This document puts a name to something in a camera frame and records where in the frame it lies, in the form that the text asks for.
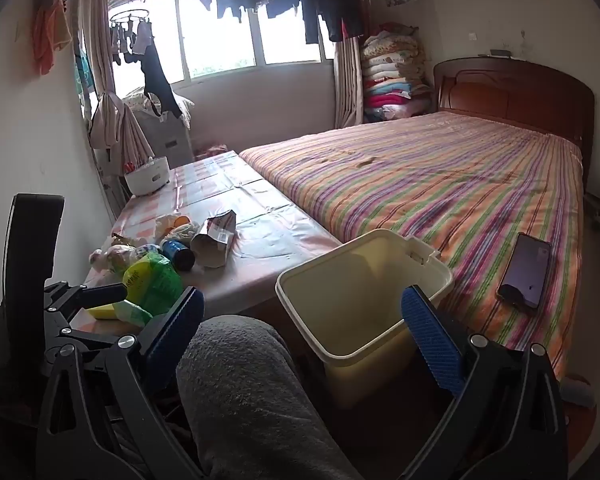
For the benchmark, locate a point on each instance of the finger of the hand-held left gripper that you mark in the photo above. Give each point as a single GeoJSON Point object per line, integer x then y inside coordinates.
{"type": "Point", "coordinates": [87, 295]}

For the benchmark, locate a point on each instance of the yellow packet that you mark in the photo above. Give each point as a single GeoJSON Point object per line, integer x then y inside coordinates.
{"type": "Point", "coordinates": [105, 311]}

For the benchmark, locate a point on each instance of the white cabinet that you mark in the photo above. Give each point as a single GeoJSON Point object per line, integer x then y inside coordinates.
{"type": "Point", "coordinates": [167, 140]}

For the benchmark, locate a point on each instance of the green plastic bag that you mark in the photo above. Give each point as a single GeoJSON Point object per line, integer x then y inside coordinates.
{"type": "Point", "coordinates": [152, 280]}

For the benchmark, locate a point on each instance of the black hanging garment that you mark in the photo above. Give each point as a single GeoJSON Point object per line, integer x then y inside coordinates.
{"type": "Point", "coordinates": [155, 75]}

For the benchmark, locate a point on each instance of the window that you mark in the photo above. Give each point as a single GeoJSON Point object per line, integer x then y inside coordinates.
{"type": "Point", "coordinates": [220, 40]}

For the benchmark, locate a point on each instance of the cream plastic bin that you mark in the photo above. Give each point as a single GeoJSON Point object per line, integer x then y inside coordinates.
{"type": "Point", "coordinates": [340, 300]}

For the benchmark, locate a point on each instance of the blue bottle with black cap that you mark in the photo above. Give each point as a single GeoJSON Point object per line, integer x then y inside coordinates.
{"type": "Point", "coordinates": [177, 255]}

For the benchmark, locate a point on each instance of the small grey box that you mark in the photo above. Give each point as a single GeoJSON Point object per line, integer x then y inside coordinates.
{"type": "Point", "coordinates": [501, 52]}

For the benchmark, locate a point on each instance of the white desk organizer box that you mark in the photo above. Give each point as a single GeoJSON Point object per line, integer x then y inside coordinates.
{"type": "Point", "coordinates": [147, 177]}

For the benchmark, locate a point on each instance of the teal hanging cloth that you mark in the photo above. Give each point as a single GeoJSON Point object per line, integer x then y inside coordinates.
{"type": "Point", "coordinates": [82, 77]}

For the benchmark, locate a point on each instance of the stack of folded blankets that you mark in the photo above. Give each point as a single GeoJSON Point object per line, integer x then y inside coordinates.
{"type": "Point", "coordinates": [392, 75]}

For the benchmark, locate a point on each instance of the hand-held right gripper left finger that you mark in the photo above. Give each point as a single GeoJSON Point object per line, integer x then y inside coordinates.
{"type": "Point", "coordinates": [176, 332]}

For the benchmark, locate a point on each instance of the pink checked tablecloth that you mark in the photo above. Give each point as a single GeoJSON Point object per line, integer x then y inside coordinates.
{"type": "Point", "coordinates": [260, 240]}

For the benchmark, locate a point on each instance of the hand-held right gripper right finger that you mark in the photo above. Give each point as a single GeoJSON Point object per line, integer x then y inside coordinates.
{"type": "Point", "coordinates": [430, 340]}

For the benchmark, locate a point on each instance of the white bag with colourful contents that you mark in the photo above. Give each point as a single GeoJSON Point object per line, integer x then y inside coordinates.
{"type": "Point", "coordinates": [99, 259]}

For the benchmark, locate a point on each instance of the black smartphone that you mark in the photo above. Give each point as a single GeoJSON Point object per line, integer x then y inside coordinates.
{"type": "Point", "coordinates": [527, 270]}

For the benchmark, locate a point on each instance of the person's grey trouser leg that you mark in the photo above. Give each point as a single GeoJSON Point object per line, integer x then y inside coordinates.
{"type": "Point", "coordinates": [240, 400]}

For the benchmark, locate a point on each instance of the red and white carton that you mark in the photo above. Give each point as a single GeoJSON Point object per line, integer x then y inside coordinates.
{"type": "Point", "coordinates": [212, 245]}

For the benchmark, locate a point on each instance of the round hanger with socks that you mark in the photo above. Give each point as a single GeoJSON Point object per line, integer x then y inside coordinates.
{"type": "Point", "coordinates": [130, 35]}

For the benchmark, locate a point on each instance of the orange cloth on wall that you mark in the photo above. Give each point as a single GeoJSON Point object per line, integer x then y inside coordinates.
{"type": "Point", "coordinates": [47, 30]}

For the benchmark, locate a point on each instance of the beige curtain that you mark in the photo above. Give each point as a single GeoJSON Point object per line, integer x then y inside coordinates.
{"type": "Point", "coordinates": [100, 35]}
{"type": "Point", "coordinates": [347, 85]}

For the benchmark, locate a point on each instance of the bed with striped sheet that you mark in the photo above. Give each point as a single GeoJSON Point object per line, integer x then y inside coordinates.
{"type": "Point", "coordinates": [430, 175]}

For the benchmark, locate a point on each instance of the clear bag of noodle packets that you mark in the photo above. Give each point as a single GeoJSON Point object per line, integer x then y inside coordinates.
{"type": "Point", "coordinates": [122, 257]}

